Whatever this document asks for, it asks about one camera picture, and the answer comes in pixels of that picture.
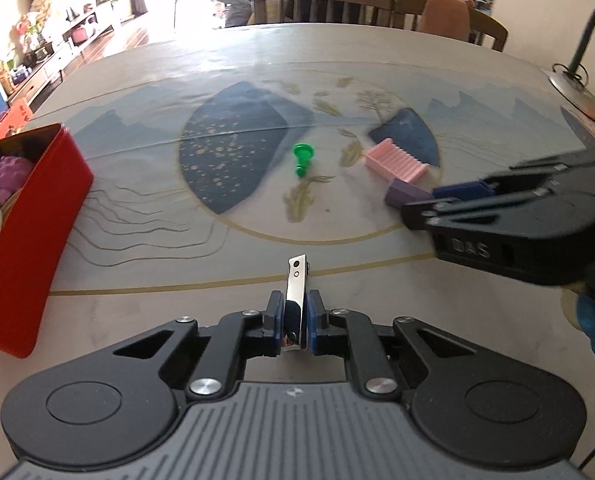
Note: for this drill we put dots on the purple grape toy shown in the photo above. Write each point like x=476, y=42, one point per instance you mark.
x=12, y=177

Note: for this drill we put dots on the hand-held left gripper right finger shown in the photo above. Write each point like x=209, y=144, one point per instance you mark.
x=315, y=330

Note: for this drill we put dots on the white wooden tv stand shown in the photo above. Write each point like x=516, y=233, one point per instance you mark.
x=47, y=72

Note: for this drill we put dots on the pink ribbed soap dish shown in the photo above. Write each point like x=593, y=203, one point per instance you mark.
x=395, y=160

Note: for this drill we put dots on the pink cloth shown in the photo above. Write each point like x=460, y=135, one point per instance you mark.
x=445, y=15

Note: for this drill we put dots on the green plastic pawn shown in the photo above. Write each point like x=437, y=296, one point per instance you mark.
x=303, y=155

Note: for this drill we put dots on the silver nail clipper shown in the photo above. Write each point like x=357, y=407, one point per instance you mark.
x=296, y=285

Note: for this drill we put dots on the purple block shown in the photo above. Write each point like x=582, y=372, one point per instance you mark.
x=405, y=192

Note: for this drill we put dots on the pink container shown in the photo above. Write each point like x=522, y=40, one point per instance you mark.
x=80, y=35

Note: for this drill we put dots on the red gift box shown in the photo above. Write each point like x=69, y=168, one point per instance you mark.
x=12, y=120

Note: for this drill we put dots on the black desk lamp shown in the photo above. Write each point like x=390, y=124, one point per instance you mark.
x=577, y=92

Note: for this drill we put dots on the red flower arrangement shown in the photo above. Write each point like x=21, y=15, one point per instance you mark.
x=24, y=30

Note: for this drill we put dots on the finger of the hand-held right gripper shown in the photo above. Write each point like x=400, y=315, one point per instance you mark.
x=427, y=212
x=460, y=191

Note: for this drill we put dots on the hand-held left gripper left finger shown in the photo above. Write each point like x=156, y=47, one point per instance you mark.
x=276, y=327

